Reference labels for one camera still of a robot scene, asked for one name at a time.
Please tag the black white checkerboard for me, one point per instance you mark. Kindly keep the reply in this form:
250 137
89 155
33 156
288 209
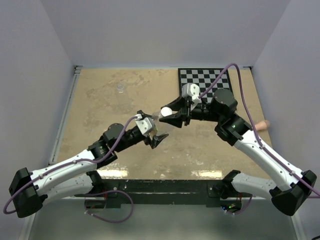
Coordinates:
204 77

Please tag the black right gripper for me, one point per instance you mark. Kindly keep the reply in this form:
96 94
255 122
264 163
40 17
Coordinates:
176 119

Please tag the clear square plastic bottle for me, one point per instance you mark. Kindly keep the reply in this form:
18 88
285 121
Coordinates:
161 127

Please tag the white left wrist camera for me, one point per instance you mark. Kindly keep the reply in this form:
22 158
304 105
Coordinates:
145 124

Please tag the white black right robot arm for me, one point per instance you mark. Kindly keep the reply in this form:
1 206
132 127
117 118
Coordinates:
288 186

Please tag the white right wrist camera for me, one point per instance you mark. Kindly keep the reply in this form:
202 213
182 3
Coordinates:
191 93

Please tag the aluminium frame rail left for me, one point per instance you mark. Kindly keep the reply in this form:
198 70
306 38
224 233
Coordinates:
53 159

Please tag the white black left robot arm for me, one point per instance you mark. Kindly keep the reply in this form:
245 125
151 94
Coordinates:
31 190

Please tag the clear round plastic bottle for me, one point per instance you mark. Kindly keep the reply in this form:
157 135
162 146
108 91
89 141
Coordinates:
120 88

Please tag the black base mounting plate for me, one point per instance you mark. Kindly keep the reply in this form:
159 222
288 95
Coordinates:
209 193

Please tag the aluminium frame rail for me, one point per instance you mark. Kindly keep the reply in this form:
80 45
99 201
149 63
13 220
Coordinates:
53 159
83 185

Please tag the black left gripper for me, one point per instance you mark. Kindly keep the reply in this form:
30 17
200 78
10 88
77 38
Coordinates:
154 140

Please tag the white bottle cap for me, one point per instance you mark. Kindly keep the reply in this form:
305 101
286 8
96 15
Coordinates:
165 111

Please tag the aluminium frame rail front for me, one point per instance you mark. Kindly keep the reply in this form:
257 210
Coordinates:
83 185

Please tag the pink wooden pin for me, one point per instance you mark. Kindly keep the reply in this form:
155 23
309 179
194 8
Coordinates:
262 125

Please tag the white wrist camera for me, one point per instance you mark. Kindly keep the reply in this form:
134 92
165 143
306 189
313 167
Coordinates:
191 93
145 124

